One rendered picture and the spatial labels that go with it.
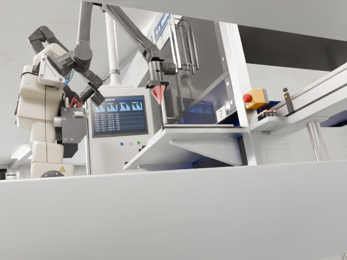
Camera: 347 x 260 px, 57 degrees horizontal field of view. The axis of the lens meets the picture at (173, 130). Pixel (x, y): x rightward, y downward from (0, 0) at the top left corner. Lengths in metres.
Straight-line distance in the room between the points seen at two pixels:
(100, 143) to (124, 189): 1.97
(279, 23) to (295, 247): 0.43
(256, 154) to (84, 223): 1.20
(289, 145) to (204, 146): 0.41
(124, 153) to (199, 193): 1.93
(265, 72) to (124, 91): 1.15
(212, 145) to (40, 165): 0.73
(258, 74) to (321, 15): 0.97
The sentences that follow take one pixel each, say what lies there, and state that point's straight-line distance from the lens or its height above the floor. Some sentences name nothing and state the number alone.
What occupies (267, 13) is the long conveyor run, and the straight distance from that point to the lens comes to 0.65.
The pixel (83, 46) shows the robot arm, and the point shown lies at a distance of 1.44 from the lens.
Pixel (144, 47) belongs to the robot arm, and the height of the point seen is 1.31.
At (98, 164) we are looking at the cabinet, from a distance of 2.26.
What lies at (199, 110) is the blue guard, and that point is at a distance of 1.88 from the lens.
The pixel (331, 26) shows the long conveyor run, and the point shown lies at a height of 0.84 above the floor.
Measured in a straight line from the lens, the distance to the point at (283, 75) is 1.75.
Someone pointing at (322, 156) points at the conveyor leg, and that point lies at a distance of 1.39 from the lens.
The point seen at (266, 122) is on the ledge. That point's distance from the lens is 1.39.
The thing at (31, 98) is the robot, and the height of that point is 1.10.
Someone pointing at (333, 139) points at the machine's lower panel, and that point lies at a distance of 1.82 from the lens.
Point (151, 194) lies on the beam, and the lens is 0.34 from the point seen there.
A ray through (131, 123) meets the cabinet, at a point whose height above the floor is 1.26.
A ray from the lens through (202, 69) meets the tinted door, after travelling 1.90.
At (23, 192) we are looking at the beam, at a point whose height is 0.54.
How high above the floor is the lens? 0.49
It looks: 17 degrees up
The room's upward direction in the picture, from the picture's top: 8 degrees counter-clockwise
